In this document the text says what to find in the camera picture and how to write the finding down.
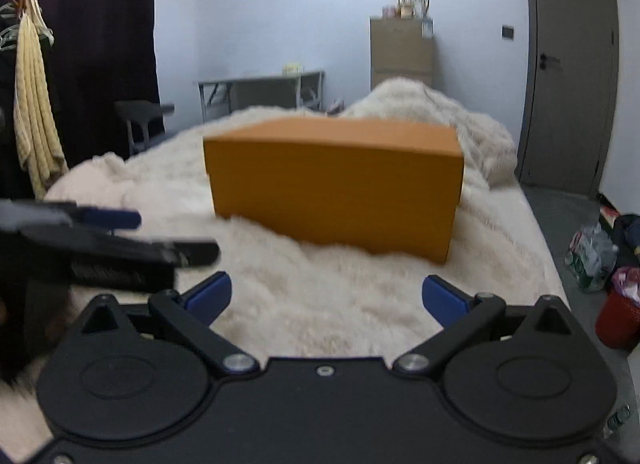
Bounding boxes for orange box lid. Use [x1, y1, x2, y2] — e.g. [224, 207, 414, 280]
[203, 117, 464, 264]

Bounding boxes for yellow striped towel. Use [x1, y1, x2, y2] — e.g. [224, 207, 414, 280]
[13, 0, 68, 200]

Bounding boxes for cream fluffy blanket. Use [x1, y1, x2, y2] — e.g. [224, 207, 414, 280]
[0, 76, 572, 464]

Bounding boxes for dark grey chair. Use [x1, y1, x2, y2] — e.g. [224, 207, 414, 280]
[115, 101, 176, 156]

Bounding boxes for green white plastic bag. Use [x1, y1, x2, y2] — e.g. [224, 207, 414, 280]
[564, 224, 620, 293]

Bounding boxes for red bucket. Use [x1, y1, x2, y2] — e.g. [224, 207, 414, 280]
[596, 291, 640, 351]

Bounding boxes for grey folding table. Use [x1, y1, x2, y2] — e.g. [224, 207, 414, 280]
[196, 70, 326, 122]

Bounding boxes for grey room door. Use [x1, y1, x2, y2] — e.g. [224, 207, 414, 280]
[516, 0, 620, 196]

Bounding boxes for dark curtain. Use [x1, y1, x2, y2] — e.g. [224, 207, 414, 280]
[0, 0, 164, 205]

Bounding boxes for items on fridge top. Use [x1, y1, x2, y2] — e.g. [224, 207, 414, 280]
[382, 0, 431, 20]

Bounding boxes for grey wall switch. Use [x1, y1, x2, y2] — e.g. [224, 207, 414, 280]
[501, 25, 514, 40]

